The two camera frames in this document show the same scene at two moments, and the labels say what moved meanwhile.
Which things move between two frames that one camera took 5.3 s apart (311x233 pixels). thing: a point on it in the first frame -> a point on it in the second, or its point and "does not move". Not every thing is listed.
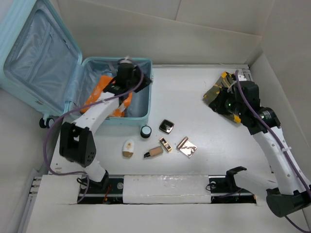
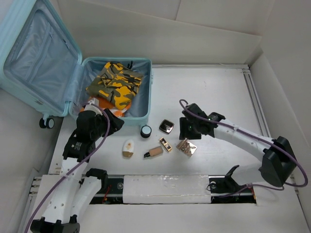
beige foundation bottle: (154, 151) does not move
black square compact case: (166, 126) does not move
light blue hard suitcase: (42, 68) does not move
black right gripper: (217, 104) -> (184, 131)
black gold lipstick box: (165, 143) does not move
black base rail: (223, 190) does not move
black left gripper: (146, 82) -> (115, 123)
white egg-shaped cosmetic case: (128, 149) does not move
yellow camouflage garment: (222, 82) -> (116, 84)
